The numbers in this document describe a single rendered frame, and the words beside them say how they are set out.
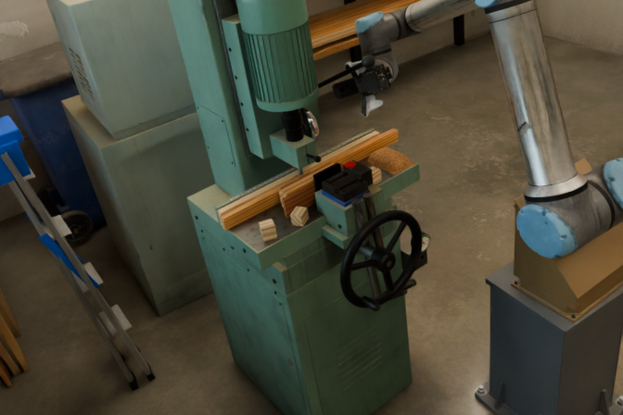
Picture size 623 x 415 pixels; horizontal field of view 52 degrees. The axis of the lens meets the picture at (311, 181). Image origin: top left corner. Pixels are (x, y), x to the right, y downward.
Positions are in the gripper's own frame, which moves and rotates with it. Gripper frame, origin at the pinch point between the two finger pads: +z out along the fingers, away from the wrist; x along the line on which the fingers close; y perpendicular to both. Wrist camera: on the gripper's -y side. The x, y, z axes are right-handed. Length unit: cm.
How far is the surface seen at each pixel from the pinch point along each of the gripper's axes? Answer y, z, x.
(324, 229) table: -19.0, 8.3, 32.9
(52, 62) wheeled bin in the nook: -166, -98, -52
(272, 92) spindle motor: -17.8, 10.7, -7.9
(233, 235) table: -42, 17, 25
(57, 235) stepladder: -112, 4, 13
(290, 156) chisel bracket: -24.0, 0.3, 11.6
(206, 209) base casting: -63, -10, 22
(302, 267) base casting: -28, 12, 41
